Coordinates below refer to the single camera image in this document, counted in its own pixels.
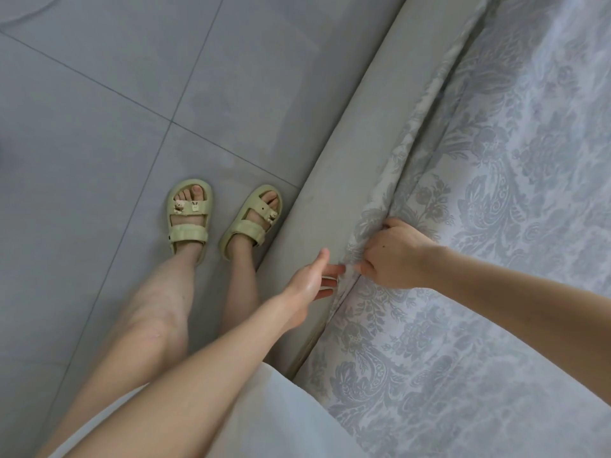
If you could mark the person's left forearm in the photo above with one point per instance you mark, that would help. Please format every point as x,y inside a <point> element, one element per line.
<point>181,396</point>

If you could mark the person's right hand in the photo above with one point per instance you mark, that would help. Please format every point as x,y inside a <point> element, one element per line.
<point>401,254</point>

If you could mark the person's white shorts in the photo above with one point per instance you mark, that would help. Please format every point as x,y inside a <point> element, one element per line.
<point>277,424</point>

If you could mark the person's leg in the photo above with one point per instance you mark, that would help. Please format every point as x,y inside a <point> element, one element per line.
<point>241,291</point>
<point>129,348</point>

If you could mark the person's left hand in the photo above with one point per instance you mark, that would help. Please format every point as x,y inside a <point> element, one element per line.
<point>307,286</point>

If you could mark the person's right leg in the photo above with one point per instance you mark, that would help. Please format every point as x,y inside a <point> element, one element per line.
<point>241,291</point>

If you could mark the blue-grey cloth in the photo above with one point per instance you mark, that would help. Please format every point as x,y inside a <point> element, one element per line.
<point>496,233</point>

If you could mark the person's right forearm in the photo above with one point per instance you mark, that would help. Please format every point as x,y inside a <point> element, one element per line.
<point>525,310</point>

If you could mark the person's left leg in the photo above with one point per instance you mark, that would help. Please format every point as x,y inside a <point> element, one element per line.
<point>129,348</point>

